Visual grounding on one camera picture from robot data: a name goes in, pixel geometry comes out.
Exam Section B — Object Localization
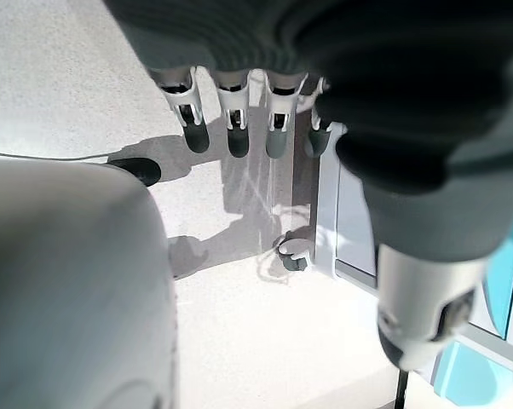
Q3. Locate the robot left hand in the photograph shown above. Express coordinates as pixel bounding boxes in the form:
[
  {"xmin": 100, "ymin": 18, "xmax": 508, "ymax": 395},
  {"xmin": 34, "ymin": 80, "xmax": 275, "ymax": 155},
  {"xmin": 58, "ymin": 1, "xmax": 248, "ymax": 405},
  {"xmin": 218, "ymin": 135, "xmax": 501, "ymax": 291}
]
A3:
[{"xmin": 102, "ymin": 0, "xmax": 513, "ymax": 370}]

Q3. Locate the white blue medical cart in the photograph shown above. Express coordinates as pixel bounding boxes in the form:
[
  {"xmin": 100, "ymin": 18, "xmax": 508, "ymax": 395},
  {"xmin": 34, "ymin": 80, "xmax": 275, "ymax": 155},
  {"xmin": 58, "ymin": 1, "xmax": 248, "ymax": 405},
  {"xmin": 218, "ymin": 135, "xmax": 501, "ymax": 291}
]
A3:
[{"xmin": 314, "ymin": 121, "xmax": 513, "ymax": 409}]

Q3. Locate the silver robot left leg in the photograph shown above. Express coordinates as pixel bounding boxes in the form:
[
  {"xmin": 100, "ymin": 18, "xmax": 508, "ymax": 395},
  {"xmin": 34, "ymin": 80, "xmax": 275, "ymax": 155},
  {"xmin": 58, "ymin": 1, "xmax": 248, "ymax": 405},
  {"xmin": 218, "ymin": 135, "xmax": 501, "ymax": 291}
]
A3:
[{"xmin": 0, "ymin": 155, "xmax": 181, "ymax": 409}]

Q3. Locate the thin dark floor cable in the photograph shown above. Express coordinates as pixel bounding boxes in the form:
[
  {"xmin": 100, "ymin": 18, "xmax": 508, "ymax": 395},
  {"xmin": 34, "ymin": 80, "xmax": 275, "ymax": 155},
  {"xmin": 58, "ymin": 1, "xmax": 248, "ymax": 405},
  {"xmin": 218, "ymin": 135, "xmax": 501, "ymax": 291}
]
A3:
[{"xmin": 0, "ymin": 148, "xmax": 111, "ymax": 163}]

